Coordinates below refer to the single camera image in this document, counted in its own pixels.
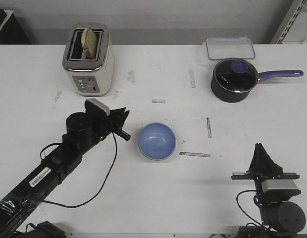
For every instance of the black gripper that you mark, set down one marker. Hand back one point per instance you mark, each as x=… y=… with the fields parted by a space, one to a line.
x=270 y=169
x=112 y=124

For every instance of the blue bowl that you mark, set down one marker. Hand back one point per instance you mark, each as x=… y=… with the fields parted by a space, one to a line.
x=157 y=140

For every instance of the green bowl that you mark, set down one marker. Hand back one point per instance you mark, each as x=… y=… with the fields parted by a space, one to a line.
x=155 y=160

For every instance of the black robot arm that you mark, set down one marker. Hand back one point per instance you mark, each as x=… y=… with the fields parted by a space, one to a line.
x=84 y=131
x=280 y=218

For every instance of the cream and steel toaster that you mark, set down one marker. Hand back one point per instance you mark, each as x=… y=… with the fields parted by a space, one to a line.
x=89 y=77

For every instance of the toasted bread slice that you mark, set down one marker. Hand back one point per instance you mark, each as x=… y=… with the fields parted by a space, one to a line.
x=89 y=43

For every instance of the dark blue saucepan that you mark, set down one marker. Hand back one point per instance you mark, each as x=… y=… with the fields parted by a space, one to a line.
x=232 y=97

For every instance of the glass pot lid blue knob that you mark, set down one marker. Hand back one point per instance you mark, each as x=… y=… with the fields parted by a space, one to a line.
x=235 y=75

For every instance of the clear plastic food container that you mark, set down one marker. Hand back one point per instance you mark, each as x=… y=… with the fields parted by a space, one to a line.
x=220 y=48

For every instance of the black box with white edge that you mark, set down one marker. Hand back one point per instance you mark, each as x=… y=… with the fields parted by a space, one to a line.
x=11 y=32

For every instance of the grey metal shelf upright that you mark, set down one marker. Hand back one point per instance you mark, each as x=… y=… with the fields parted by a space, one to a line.
x=293 y=27

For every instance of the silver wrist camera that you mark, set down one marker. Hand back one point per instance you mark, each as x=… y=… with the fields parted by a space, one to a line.
x=94 y=106
x=281 y=187

